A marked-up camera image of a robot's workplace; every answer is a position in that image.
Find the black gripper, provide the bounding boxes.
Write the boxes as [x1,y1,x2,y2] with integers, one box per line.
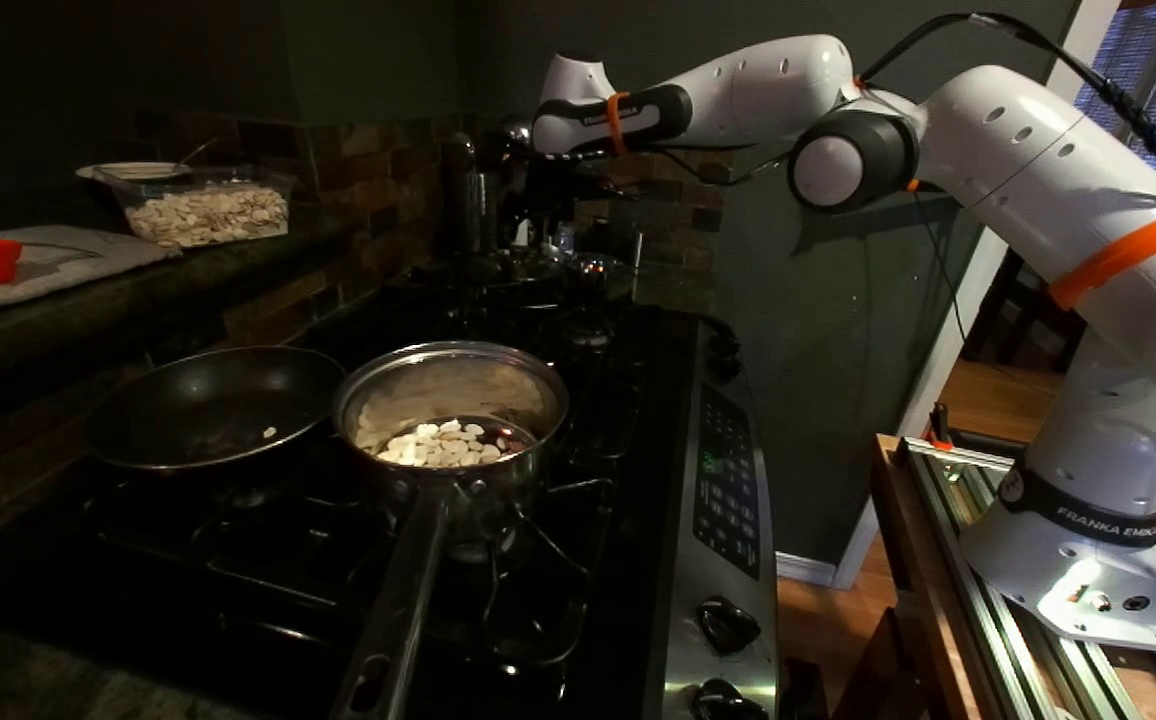
[526,142,644,277]

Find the black gas stove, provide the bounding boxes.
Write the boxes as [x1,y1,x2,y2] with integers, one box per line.
[67,254,794,720]

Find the stainless steel saucepan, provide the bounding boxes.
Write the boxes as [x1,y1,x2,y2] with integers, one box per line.
[324,337,578,720]

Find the white chopped food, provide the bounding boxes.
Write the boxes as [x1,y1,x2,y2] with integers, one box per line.
[367,415,527,471]

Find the glass container with white food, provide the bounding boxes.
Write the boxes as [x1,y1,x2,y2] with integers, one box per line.
[114,166,298,253]

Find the black frying pan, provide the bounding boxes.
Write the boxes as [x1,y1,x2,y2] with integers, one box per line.
[86,338,352,478]

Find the white plate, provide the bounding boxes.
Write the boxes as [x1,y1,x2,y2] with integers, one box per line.
[71,156,196,189]

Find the white tray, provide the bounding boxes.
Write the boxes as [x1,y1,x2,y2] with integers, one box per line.
[0,218,187,314]

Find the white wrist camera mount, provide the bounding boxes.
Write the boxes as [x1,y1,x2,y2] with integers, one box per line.
[527,101,612,161]

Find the white door frame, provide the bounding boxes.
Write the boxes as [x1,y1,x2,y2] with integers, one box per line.
[834,0,1130,590]

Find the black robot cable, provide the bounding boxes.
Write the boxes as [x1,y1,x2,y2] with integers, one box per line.
[852,7,1156,202]

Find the wooden robot mount with rails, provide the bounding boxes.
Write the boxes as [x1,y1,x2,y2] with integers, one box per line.
[869,431,1156,720]

